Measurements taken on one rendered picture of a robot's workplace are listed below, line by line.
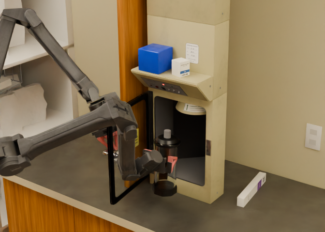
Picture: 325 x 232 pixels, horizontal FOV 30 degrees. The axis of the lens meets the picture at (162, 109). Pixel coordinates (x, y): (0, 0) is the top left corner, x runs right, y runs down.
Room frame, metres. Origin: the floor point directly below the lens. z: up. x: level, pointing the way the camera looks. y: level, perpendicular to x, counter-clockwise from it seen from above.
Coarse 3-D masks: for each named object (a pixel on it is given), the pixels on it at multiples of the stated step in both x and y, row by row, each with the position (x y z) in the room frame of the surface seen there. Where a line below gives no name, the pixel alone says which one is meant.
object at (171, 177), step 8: (160, 144) 2.17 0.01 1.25; (176, 144) 2.17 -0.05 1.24; (160, 152) 2.17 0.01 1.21; (168, 152) 2.17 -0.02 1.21; (176, 152) 2.19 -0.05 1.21; (176, 168) 2.19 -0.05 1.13; (160, 176) 2.16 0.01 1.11; (168, 176) 2.16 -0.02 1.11; (176, 176) 2.19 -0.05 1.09; (160, 184) 2.16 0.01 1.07; (168, 184) 2.16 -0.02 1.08
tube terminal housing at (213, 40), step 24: (168, 24) 2.35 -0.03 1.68; (192, 24) 2.29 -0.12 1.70; (216, 48) 2.24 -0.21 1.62; (216, 72) 2.24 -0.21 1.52; (168, 96) 2.35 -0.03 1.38; (216, 96) 2.25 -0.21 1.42; (216, 120) 2.25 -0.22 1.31; (216, 144) 2.26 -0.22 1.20; (216, 168) 2.26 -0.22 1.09; (192, 192) 2.28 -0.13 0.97; (216, 192) 2.27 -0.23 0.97
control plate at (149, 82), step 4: (144, 80) 2.33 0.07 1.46; (148, 80) 2.31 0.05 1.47; (152, 80) 2.29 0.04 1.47; (148, 84) 2.35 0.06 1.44; (152, 84) 2.33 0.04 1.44; (156, 84) 2.31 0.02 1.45; (160, 84) 2.29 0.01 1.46; (164, 84) 2.27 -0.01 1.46; (168, 84) 2.25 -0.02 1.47; (172, 84) 2.23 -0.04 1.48; (156, 88) 2.35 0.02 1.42; (160, 88) 2.32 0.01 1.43; (168, 88) 2.28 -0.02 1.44; (172, 88) 2.26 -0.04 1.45; (176, 88) 2.24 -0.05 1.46; (180, 88) 2.22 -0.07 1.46; (172, 92) 2.30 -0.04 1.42; (176, 92) 2.28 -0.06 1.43; (180, 92) 2.26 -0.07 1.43; (184, 92) 2.24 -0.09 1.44
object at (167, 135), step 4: (164, 132) 2.21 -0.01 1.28; (168, 132) 2.20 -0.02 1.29; (160, 136) 2.22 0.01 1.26; (164, 136) 2.20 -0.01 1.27; (168, 136) 2.20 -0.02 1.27; (172, 136) 2.23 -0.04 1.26; (156, 140) 2.20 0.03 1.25; (160, 140) 2.18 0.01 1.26; (164, 140) 2.18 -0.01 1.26; (168, 140) 2.18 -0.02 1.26; (172, 140) 2.18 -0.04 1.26; (176, 140) 2.19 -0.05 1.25; (168, 144) 2.17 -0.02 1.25
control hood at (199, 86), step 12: (132, 72) 2.32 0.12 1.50; (144, 72) 2.28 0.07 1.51; (168, 72) 2.28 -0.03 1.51; (192, 72) 2.28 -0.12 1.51; (144, 84) 2.38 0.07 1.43; (180, 84) 2.19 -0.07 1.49; (192, 84) 2.15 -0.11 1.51; (204, 84) 2.17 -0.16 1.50; (192, 96) 2.24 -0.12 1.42; (204, 96) 2.18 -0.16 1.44
